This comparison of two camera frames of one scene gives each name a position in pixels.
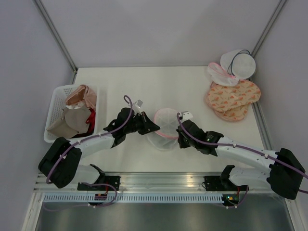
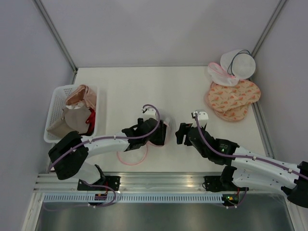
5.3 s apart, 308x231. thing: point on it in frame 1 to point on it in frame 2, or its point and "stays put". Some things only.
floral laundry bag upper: [225, 98] stays put
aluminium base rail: [258, 182] stays put
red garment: [91, 119] stays put
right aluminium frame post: [280, 5] stays put
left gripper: [148, 126] to [158, 135]
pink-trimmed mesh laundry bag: [166, 137] to [136, 156]
